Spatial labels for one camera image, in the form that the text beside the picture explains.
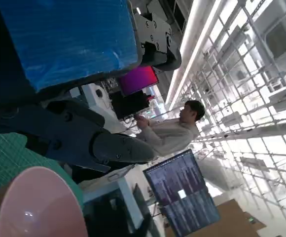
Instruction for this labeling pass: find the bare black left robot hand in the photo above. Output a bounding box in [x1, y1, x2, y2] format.
[0, 0, 182, 175]

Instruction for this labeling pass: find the pink bowl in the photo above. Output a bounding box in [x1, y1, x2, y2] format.
[0, 166, 88, 237]

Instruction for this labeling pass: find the white plastic machine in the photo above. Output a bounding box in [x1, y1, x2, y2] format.
[70, 82, 134, 135]

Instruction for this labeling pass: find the monitor with pink screen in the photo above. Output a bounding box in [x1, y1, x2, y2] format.
[119, 65, 159, 97]

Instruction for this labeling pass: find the black monitor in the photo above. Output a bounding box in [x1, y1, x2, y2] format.
[109, 90, 150, 120]

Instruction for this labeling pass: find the long ceiling light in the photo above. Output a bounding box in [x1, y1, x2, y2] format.
[165, 0, 224, 104]

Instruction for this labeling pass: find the green cutting mat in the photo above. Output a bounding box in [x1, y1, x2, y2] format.
[0, 129, 84, 200]

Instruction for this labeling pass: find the person at desk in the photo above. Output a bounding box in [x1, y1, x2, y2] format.
[136, 100, 206, 158]

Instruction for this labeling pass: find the white framed glass cabinet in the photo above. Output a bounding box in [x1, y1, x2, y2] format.
[80, 170, 143, 237]

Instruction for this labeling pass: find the monitor showing code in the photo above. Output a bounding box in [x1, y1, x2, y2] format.
[159, 189, 221, 237]
[143, 149, 210, 207]

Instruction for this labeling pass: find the black flat panel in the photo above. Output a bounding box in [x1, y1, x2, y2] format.
[132, 184, 158, 237]

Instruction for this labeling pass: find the white pipe rack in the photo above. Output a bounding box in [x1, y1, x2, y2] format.
[167, 0, 286, 218]

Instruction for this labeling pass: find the cardboard box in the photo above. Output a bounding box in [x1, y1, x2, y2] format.
[213, 198, 267, 237]

